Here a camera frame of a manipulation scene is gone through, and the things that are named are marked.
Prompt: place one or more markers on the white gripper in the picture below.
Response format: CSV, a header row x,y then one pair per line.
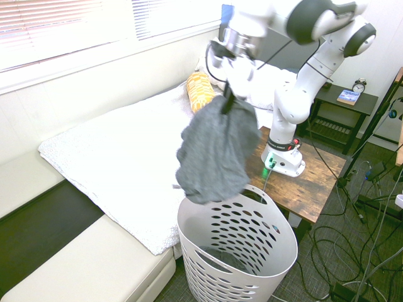
x,y
240,78

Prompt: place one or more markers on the grey garment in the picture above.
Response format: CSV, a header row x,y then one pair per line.
x,y
217,151

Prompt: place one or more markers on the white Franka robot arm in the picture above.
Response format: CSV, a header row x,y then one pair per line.
x,y
289,104

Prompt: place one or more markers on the white perforated laundry basket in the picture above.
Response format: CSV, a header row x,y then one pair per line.
x,y
239,277

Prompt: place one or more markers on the yellow white patterned pillow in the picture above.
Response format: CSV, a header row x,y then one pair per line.
x,y
200,91

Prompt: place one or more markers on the window blinds beside pillow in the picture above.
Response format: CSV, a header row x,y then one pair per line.
x,y
176,15

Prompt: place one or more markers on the rustic wooden side table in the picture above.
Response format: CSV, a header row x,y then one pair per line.
x,y
302,185

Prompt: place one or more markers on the black nightstand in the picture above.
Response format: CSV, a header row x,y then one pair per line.
x,y
343,104

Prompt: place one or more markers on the white bed mattress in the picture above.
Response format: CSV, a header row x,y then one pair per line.
x,y
126,157

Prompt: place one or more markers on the blue white book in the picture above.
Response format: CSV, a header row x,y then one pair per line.
x,y
348,97

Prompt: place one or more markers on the black alarm clock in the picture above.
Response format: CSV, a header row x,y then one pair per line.
x,y
359,85

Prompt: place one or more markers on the black power adapter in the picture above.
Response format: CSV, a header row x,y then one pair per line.
x,y
376,171

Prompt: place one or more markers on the wide window blinds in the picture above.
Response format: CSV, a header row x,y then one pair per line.
x,y
56,28

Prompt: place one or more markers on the cream upholstered bench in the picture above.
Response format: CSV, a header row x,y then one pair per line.
x,y
63,261

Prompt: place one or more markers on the black camera stand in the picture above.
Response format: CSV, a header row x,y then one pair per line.
x,y
368,138

